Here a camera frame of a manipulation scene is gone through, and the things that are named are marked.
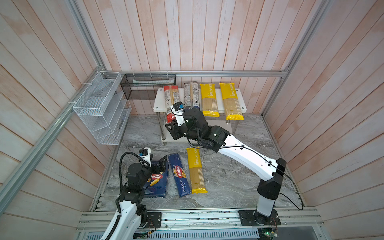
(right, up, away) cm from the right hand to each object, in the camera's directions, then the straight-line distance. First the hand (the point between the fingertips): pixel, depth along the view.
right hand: (167, 125), depth 67 cm
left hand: (-6, -18, +13) cm, 23 cm away
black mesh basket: (-22, +29, +37) cm, 52 cm away
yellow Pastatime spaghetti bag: (+15, -33, +17) cm, 40 cm away
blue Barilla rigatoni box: (-6, -32, +11) cm, 35 cm away
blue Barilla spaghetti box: (+4, -28, +19) cm, 34 cm away
